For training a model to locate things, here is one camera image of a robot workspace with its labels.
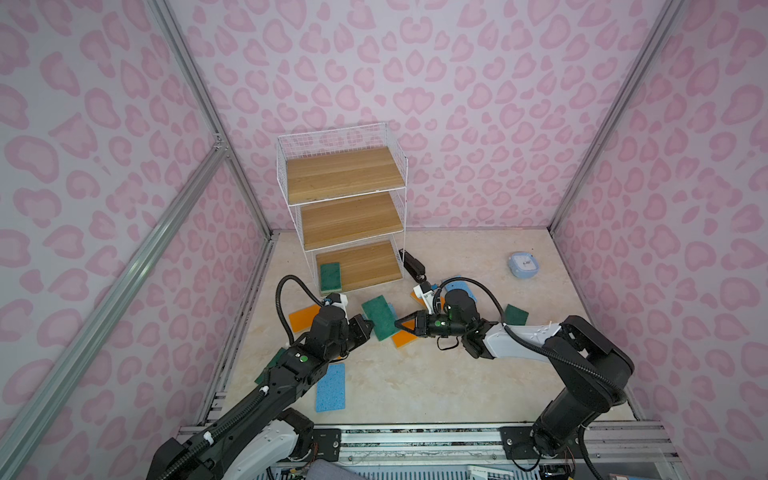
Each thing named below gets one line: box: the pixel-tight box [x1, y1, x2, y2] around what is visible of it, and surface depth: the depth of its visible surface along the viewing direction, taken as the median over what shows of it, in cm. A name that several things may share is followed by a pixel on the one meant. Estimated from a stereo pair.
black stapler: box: [398, 248, 427, 283], surface depth 108 cm
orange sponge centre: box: [392, 319, 418, 348], surface depth 90 cm
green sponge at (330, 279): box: [320, 262, 342, 294], surface depth 105 cm
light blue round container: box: [508, 253, 539, 279], surface depth 109 cm
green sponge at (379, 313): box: [361, 295, 400, 341], surface depth 83 cm
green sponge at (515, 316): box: [505, 304, 529, 326], surface depth 97 cm
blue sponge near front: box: [316, 363, 346, 413], surface depth 82 cm
